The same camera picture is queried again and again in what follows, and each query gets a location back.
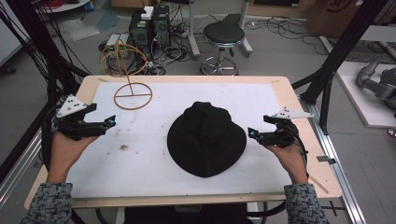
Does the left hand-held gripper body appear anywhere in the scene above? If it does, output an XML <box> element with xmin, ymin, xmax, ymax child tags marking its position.
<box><xmin>51</xmin><ymin>93</ymin><xmax>105</xmax><ymax>141</ymax></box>

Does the white table mat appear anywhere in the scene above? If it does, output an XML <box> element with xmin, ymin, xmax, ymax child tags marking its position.
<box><xmin>66</xmin><ymin>80</ymin><xmax>292</xmax><ymax>199</ymax></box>

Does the person's right hand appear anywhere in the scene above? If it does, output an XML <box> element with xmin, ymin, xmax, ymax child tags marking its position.
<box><xmin>264</xmin><ymin>141</ymin><xmax>310</xmax><ymax>185</ymax></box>

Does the black round stool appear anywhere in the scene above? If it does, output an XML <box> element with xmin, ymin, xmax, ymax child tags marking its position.
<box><xmin>200</xmin><ymin>21</ymin><xmax>248</xmax><ymax>77</ymax></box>

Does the black metal frame post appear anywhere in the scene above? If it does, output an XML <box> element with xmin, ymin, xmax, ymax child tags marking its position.
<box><xmin>291</xmin><ymin>0</ymin><xmax>390</xmax><ymax>135</ymax></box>
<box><xmin>6</xmin><ymin>0</ymin><xmax>90</xmax><ymax>104</ymax></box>

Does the wooden wire hat stand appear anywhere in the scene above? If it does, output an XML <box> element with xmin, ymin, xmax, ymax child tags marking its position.
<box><xmin>98</xmin><ymin>39</ymin><xmax>154</xmax><ymax>111</ymax></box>

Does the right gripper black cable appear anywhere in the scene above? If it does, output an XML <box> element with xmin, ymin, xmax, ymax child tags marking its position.
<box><xmin>288</xmin><ymin>122</ymin><xmax>311</xmax><ymax>180</ymax></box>

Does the aluminium rail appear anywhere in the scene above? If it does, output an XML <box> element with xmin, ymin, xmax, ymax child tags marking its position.
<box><xmin>298</xmin><ymin>94</ymin><xmax>368</xmax><ymax>224</ymax></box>

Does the white floor board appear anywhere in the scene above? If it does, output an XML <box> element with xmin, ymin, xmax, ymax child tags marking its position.
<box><xmin>335</xmin><ymin>61</ymin><xmax>396</xmax><ymax>129</ymax></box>

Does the black computer tower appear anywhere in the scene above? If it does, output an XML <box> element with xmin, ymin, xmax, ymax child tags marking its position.
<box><xmin>128</xmin><ymin>8</ymin><xmax>154</xmax><ymax>61</ymax></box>
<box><xmin>151</xmin><ymin>5</ymin><xmax>172</xmax><ymax>49</ymax></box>

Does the black bucket hat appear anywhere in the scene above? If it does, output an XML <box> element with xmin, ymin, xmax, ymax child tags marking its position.
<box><xmin>166</xmin><ymin>101</ymin><xmax>248</xmax><ymax>178</ymax></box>

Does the tangle of floor cables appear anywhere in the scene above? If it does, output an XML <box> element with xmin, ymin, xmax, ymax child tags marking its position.
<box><xmin>244</xmin><ymin>15</ymin><xmax>331</xmax><ymax>57</ymax></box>

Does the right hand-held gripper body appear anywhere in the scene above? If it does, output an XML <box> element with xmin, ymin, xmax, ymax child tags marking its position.
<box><xmin>262</xmin><ymin>106</ymin><xmax>315</xmax><ymax>149</ymax></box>

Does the person's left hand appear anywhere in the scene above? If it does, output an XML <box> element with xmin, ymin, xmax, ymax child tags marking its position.
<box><xmin>46</xmin><ymin>130</ymin><xmax>101</xmax><ymax>185</ymax></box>

